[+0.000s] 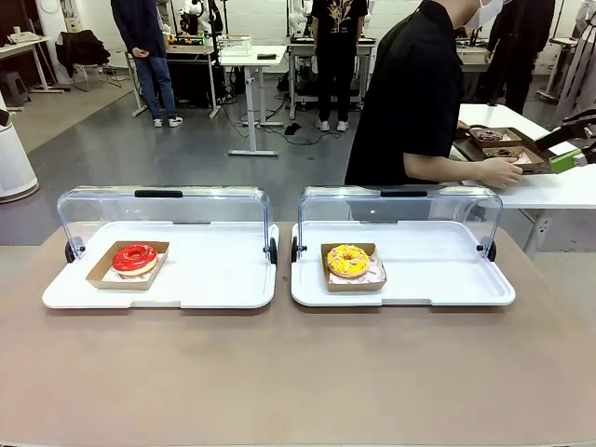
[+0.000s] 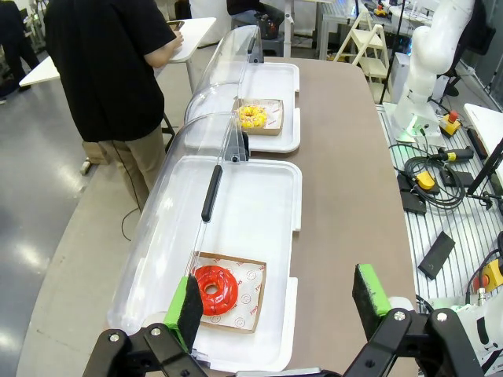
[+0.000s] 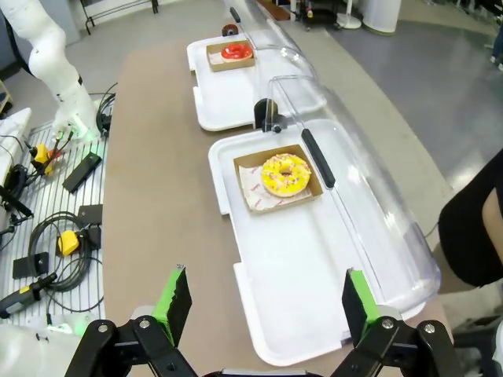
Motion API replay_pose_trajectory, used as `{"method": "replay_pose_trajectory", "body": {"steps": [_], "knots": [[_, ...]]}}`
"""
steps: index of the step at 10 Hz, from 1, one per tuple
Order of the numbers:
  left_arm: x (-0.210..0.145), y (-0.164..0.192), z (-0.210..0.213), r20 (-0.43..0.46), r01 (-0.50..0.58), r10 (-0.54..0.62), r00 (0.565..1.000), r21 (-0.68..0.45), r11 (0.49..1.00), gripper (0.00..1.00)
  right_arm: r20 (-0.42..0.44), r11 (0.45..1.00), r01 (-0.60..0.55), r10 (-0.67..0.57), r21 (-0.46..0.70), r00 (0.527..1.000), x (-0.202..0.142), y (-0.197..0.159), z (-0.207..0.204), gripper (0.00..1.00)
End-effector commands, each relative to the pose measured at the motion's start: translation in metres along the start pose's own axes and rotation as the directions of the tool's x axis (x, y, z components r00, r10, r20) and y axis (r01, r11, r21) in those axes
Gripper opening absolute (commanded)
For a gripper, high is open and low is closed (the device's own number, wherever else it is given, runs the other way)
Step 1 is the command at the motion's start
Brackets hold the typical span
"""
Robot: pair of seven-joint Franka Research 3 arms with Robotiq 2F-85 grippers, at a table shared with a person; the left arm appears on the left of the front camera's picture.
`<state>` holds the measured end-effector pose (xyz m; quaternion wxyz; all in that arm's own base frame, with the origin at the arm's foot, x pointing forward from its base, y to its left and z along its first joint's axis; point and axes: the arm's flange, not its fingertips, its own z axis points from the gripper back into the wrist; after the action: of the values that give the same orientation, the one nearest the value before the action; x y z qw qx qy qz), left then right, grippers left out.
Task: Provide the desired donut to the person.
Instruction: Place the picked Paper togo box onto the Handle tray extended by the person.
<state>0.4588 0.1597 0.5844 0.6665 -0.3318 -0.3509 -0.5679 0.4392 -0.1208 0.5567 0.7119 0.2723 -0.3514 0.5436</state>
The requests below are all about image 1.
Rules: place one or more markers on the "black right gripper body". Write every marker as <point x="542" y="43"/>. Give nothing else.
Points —
<point x="586" y="130"/>

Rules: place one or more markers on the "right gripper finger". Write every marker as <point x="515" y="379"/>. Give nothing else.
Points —
<point x="565" y="163"/>
<point x="559" y="139"/>

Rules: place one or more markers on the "cardboard box of chocolate donut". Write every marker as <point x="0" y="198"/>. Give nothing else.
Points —
<point x="535" y="162"/>

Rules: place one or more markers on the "paper liner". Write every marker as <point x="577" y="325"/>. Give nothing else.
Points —
<point x="524" y="160"/>
<point x="375" y="274"/>
<point x="160" y="267"/>

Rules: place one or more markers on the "cardboard box of purple donut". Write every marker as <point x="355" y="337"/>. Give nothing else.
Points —
<point x="512" y="137"/>

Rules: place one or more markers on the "chocolate donut with gold sprinkles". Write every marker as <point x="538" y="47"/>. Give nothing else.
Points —
<point x="507" y="153"/>

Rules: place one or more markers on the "purple chocolate sprinkled donut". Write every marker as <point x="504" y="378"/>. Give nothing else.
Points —
<point x="489" y="136"/>

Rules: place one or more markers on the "dark brown serving tray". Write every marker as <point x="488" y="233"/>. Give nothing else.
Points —
<point x="468" y="148"/>

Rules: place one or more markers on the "person's right forearm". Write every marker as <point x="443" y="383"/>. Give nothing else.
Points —
<point x="442" y="167"/>

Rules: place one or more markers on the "person in black jacket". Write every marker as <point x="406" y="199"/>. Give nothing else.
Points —
<point x="410" y="93"/>

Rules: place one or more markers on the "cardboard box of red donut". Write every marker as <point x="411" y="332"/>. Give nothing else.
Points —
<point x="100" y="274"/>

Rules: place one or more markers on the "red glazed donut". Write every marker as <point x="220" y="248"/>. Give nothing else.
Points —
<point x="125" y="263"/>

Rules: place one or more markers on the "paper liner under red donut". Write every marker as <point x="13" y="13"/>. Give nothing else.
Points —
<point x="160" y="267"/>

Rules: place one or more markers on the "paper liner under yellow donut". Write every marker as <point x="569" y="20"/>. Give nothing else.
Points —
<point x="375" y="274"/>

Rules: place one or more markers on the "yellow sprinkled donut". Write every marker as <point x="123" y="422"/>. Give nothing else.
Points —
<point x="348" y="263"/>

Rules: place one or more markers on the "cardboard box of yellow donut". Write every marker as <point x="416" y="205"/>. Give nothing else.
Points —
<point x="354" y="286"/>

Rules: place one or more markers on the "person's right hand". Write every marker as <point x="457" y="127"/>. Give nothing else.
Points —
<point x="500" y="173"/>

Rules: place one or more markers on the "grey plastic stool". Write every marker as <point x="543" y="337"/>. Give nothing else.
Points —
<point x="16" y="86"/>

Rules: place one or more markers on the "white side table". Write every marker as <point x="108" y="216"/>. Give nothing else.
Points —
<point x="535" y="193"/>

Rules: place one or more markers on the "white air purifier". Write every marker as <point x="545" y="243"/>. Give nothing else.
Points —
<point x="14" y="163"/>

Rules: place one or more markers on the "white office desk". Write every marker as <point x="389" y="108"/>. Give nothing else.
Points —
<point x="18" y="46"/>

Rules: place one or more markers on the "black jacket on chair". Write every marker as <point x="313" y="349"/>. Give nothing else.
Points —
<point x="81" y="51"/>

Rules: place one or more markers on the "bystander in black suit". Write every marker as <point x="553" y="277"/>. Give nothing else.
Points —
<point x="517" y="46"/>

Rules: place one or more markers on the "white workbench with robot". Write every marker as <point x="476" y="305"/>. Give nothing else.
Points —
<point x="472" y="60"/>

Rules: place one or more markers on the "clear plastic display lid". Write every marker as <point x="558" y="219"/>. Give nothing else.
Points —
<point x="447" y="209"/>
<point x="163" y="207"/>

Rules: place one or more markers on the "bystander in blue jeans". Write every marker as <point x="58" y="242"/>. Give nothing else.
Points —
<point x="160" y="79"/>

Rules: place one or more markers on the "white display tray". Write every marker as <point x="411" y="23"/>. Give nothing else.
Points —
<point x="209" y="270"/>
<point x="433" y="270"/>

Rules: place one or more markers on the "workbench with black panel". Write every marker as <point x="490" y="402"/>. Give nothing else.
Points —
<point x="191" y="70"/>

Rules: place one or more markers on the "bystander in printed black shirt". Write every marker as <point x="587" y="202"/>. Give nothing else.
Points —
<point x="335" y="56"/>

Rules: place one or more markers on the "white height-adjustable desk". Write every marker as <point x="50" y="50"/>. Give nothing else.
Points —
<point x="251" y="60"/>

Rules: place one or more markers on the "metal frame chair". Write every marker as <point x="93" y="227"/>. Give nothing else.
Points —
<point x="93" y="81"/>

